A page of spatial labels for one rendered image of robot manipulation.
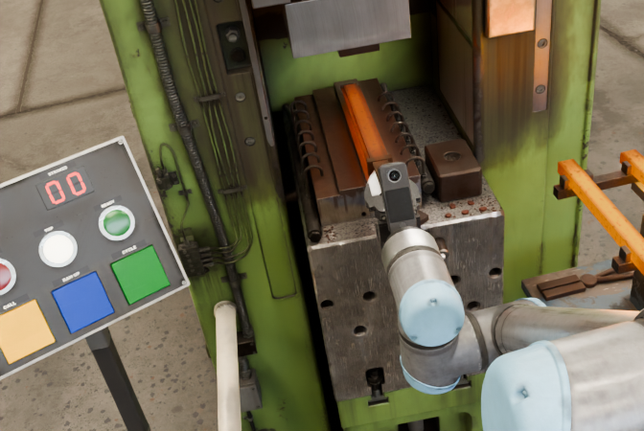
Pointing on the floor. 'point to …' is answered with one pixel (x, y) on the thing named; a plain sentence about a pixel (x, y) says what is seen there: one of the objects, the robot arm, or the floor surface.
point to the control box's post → (117, 379)
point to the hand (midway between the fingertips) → (381, 170)
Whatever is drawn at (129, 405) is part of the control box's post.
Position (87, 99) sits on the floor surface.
